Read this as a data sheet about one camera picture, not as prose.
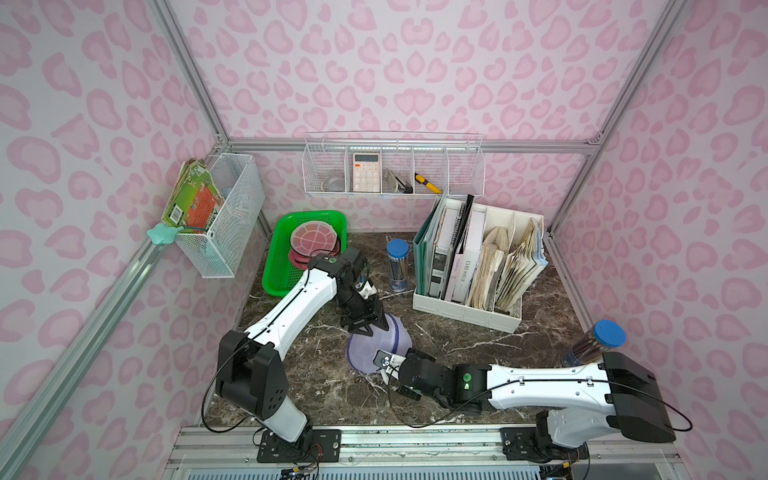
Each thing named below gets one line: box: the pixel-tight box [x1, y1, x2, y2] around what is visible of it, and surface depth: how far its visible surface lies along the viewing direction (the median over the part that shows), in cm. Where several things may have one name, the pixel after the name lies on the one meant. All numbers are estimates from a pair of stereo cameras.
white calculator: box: [352, 152, 381, 193], surface depth 97 cm
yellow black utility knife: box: [414, 172, 443, 194], surface depth 100 cm
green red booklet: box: [162, 158, 225, 233], surface depth 73 cm
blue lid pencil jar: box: [386, 238, 410, 292], surface depth 95 cm
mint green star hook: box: [146, 223, 184, 245], surface depth 64 cm
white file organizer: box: [413, 197, 545, 333], surface depth 89 cm
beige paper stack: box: [467, 226, 509, 311], surface depth 89 cm
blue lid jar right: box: [561, 320, 627, 367], surface depth 73 cm
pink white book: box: [445, 210, 487, 303], surface depth 86 cm
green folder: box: [413, 194, 448, 296], surface depth 82 cm
